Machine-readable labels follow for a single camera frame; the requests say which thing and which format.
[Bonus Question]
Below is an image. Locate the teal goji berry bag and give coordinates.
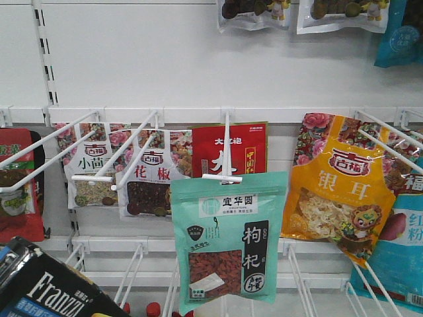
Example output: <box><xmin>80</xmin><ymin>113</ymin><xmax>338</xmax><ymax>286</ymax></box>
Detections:
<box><xmin>171</xmin><ymin>171</ymin><xmax>288</xmax><ymax>314</ymax></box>

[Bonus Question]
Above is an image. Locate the black Franzzi cookie box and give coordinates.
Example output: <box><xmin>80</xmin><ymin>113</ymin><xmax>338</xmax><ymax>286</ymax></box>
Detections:
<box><xmin>1</xmin><ymin>236</ymin><xmax>128</xmax><ymax>317</ymax></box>

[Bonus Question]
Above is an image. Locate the white dried fruit bag left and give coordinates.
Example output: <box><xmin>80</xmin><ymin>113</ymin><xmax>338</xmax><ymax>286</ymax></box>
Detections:
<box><xmin>217</xmin><ymin>0</ymin><xmax>291</xmax><ymax>32</ymax></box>

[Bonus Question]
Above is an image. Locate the white dried fruit bag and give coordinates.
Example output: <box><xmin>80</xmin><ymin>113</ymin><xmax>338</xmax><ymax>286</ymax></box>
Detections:
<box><xmin>297</xmin><ymin>0</ymin><xmax>391</xmax><ymax>34</ymax></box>
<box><xmin>217</xmin><ymin>0</ymin><xmax>291</xmax><ymax>32</ymax></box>

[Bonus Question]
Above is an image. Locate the white dried fruit bag right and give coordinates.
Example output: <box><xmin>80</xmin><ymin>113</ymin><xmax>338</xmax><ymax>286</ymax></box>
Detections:
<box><xmin>297</xmin><ymin>0</ymin><xmax>391</xmax><ymax>34</ymax></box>

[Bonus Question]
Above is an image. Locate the red tea bag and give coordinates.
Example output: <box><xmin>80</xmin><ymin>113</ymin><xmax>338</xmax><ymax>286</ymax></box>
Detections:
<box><xmin>192</xmin><ymin>122</ymin><xmax>268</xmax><ymax>178</ymax></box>

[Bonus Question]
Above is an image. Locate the white peg hook pepper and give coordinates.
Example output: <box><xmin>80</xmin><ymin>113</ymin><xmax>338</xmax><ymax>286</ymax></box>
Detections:
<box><xmin>95</xmin><ymin>110</ymin><xmax>161</xmax><ymax>192</ymax></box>

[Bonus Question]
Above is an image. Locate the white sichuan pepper bag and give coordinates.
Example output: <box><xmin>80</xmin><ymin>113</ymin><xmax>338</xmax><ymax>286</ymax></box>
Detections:
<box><xmin>116</xmin><ymin>129</ymin><xmax>192</xmax><ymax>221</ymax></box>

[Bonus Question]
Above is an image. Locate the white fennel seed bag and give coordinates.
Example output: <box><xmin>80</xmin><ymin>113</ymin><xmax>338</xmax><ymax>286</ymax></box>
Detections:
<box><xmin>56</xmin><ymin>122</ymin><xmax>131</xmax><ymax>209</ymax></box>

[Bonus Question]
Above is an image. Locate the white peg hook fennel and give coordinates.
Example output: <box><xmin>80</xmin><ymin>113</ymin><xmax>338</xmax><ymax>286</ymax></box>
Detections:
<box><xmin>0</xmin><ymin>110</ymin><xmax>113</xmax><ymax>194</ymax></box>

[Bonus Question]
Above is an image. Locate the yellow white fungus bag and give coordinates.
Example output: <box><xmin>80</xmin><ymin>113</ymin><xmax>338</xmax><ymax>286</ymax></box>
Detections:
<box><xmin>281</xmin><ymin>112</ymin><xmax>396</xmax><ymax>267</ymax></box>

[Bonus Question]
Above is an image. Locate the red pickled vegetable bag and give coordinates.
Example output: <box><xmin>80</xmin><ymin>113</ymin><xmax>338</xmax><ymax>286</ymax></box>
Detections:
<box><xmin>1</xmin><ymin>128</ymin><xmax>45</xmax><ymax>243</ymax></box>

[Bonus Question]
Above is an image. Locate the blue sweet potato noodle bag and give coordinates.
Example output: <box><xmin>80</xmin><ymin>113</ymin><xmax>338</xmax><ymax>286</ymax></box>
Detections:
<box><xmin>368</xmin><ymin>172</ymin><xmax>422</xmax><ymax>313</ymax></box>

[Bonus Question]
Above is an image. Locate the blue bag top right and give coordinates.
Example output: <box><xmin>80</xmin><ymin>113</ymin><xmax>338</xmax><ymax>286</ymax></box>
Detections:
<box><xmin>374</xmin><ymin>0</ymin><xmax>422</xmax><ymax>68</ymax></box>

